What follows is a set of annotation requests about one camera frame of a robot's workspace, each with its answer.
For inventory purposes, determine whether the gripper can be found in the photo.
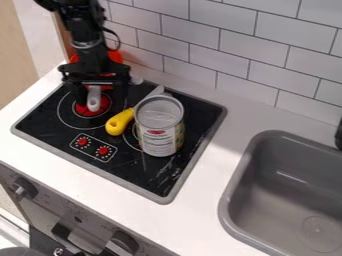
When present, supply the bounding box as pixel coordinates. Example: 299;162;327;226
56;42;134;109

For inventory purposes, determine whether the silver toy can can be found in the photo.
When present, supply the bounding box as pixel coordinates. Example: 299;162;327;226
132;94;188;158

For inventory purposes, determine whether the toy stove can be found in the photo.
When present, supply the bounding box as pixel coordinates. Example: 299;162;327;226
9;79;229;205

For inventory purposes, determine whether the toy sink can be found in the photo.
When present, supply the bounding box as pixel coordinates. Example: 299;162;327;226
216;129;342;256

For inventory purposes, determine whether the tool with yellow handle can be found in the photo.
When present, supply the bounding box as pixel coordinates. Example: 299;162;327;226
104;84;167;137

